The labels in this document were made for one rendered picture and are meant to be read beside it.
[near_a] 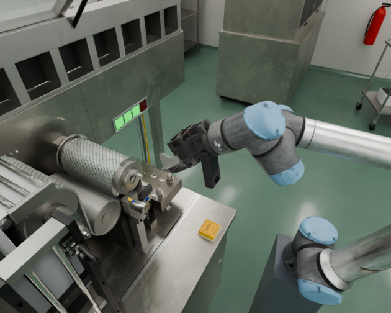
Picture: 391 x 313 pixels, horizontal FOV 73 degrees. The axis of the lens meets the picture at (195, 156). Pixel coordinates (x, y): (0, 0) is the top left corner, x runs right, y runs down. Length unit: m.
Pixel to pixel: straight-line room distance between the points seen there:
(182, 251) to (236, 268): 1.03
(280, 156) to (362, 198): 2.35
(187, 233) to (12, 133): 0.73
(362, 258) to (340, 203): 1.93
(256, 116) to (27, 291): 0.56
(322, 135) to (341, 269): 0.38
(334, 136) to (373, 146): 0.09
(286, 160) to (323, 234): 0.45
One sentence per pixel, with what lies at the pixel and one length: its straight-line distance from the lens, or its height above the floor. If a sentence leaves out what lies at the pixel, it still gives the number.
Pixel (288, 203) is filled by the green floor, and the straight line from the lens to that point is 2.55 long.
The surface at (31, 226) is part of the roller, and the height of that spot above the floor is 1.36.
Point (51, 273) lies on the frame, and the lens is 0.69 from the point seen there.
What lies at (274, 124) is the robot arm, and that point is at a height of 1.60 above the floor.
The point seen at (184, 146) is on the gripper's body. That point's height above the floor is 1.48.
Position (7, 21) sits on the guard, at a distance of 0.96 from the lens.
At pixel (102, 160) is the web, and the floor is 1.31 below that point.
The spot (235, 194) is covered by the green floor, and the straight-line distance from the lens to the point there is 2.50.
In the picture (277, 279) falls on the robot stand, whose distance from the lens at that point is 1.11.
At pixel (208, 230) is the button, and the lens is 1.14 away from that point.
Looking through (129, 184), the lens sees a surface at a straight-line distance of 0.89.
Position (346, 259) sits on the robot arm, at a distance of 0.85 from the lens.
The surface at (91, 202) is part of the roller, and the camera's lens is 0.89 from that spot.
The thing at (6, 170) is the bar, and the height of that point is 1.44.
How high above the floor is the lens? 1.88
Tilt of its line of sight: 41 degrees down
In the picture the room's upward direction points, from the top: straight up
